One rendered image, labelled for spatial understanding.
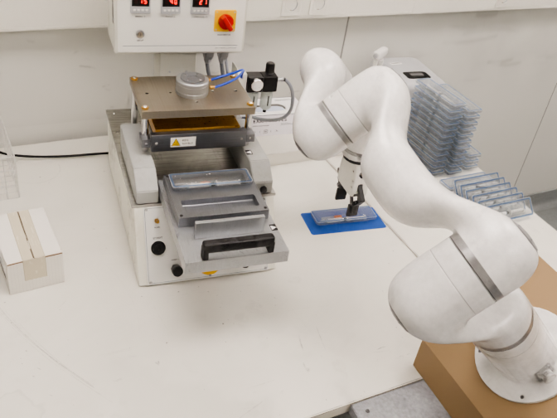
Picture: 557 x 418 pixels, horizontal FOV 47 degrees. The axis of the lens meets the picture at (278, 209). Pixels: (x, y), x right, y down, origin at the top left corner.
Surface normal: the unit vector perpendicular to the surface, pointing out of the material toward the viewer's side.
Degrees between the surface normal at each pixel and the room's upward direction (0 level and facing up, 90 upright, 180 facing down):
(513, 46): 90
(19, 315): 0
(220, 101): 0
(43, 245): 2
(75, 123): 90
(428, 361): 90
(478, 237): 46
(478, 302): 84
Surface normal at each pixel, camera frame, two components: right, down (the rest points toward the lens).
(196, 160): 0.13, -0.81
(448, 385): -0.91, 0.14
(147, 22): 0.33, 0.59
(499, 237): -0.20, -0.43
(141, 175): 0.31, -0.23
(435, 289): -0.36, -0.15
